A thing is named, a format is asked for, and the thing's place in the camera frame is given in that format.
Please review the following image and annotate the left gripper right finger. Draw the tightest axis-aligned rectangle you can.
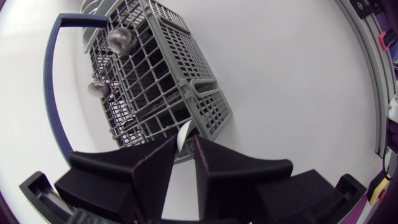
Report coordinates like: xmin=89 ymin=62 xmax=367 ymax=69
xmin=193 ymin=135 xmax=354 ymax=224

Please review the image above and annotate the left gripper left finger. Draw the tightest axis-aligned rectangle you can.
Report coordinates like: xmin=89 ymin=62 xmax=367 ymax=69
xmin=54 ymin=134 xmax=177 ymax=224

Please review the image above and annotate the grey cutlery basket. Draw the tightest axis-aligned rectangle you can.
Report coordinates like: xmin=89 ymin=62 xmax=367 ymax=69
xmin=43 ymin=0 xmax=233 ymax=166

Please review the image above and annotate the pale plastic spoon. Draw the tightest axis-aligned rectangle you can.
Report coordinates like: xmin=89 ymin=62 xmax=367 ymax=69
xmin=176 ymin=119 xmax=196 ymax=154

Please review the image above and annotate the steel spoon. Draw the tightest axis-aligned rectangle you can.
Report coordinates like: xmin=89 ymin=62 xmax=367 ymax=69
xmin=106 ymin=27 xmax=138 ymax=57
xmin=86 ymin=80 xmax=110 ymax=99

